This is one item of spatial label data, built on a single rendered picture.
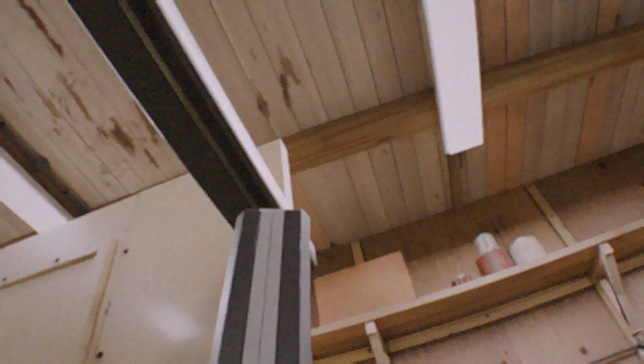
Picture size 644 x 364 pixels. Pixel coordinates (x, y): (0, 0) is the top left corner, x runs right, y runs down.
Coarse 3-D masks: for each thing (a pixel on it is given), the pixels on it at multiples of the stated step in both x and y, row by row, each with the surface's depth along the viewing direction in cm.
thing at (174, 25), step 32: (128, 0) 28; (160, 0) 28; (160, 32) 32; (160, 64) 31; (192, 64) 31; (192, 96) 36; (224, 96) 37; (224, 128) 36; (224, 160) 38; (256, 160) 40; (256, 192) 46
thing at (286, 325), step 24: (288, 216) 9; (288, 240) 9; (288, 264) 8; (288, 288) 8; (264, 312) 7; (288, 312) 7; (264, 336) 7; (288, 336) 7; (264, 360) 6; (288, 360) 6
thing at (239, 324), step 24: (240, 216) 9; (264, 216) 9; (240, 240) 9; (264, 240) 9; (240, 264) 8; (264, 264) 8; (240, 288) 8; (264, 288) 8; (240, 312) 7; (216, 336) 7; (240, 336) 7; (216, 360) 6; (240, 360) 6
